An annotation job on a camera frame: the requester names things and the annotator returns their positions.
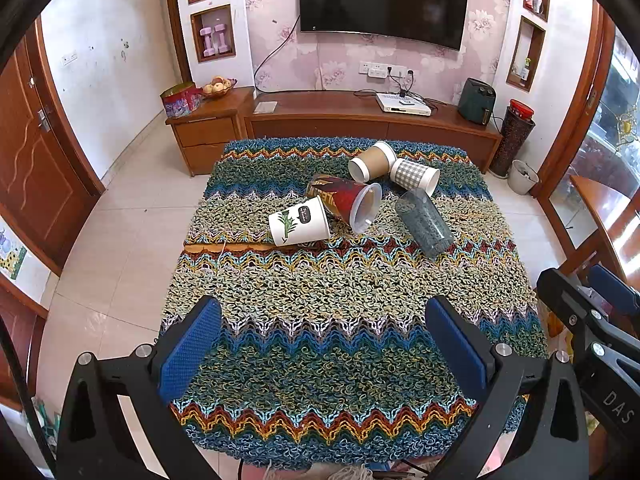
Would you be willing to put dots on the brown wooden door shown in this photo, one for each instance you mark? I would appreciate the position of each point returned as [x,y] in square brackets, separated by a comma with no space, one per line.
[35,175]

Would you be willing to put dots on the fruit bowl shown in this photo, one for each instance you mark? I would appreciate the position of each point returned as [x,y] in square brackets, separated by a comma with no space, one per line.
[219,87]

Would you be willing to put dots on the white bucket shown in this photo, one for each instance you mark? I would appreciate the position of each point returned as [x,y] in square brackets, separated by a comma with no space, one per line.
[522,177]

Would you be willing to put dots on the white set-top box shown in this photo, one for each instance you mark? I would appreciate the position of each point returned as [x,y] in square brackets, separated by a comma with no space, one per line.
[402,105]

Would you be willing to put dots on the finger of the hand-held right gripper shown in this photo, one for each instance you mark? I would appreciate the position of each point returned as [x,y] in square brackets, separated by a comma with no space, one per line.
[565,295]
[612,285]

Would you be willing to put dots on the grey checked cup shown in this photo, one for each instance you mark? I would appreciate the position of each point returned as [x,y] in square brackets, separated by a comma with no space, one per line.
[412,175]

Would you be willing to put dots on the red patterned cup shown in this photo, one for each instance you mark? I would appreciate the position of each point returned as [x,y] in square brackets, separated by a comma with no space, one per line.
[345,199]

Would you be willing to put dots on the wooden drawer cabinet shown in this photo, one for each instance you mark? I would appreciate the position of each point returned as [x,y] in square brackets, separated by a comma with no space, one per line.
[207,135]

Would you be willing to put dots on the wooden framed glass door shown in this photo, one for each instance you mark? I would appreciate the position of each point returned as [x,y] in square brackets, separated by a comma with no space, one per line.
[607,125]

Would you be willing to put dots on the white cup with leaf print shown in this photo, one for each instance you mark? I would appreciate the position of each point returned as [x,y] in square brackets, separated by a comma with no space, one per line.
[300,222]

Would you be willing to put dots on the dark green appliance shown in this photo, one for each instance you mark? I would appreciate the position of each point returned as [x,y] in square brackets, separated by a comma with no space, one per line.
[476,102]

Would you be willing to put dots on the cartoon wall sticker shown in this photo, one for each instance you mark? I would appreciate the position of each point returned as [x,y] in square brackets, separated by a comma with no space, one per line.
[12,255]

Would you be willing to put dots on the grey translucent plastic cup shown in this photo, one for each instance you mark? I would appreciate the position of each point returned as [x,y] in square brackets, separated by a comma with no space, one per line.
[425,225]

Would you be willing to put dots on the white wall socket strip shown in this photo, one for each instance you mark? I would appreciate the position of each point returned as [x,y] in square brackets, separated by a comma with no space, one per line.
[385,70]

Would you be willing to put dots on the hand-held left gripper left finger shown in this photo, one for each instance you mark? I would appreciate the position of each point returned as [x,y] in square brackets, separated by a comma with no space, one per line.
[190,345]

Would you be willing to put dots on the black flat television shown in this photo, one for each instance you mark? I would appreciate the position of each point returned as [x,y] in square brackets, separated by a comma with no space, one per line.
[382,0]

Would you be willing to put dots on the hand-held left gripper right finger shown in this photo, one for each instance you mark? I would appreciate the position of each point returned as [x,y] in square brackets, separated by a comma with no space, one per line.
[455,345]

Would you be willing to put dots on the brown paper cup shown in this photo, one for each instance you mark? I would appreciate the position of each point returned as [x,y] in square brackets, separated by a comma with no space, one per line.
[372,160]

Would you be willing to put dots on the white light switch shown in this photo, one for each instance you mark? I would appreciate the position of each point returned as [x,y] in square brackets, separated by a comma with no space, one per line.
[69,58]

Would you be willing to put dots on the black patterned bin red lid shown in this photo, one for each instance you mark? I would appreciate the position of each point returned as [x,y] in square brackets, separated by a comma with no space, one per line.
[510,140]

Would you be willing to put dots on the wooden television cabinet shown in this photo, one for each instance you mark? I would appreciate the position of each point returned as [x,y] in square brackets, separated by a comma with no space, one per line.
[350,122]

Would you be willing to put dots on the multicolour zigzag knitted tablecloth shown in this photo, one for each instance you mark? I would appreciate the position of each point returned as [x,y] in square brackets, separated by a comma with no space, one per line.
[325,310]

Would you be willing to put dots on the wooden side table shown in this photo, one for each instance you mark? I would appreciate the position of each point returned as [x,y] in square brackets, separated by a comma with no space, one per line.
[610,220]

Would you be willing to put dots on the red and purple tin box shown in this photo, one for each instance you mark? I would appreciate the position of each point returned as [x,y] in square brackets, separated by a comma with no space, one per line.
[180,102]

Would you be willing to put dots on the pink dumbbell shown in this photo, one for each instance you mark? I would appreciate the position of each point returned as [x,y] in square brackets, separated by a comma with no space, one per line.
[207,41]
[221,38]

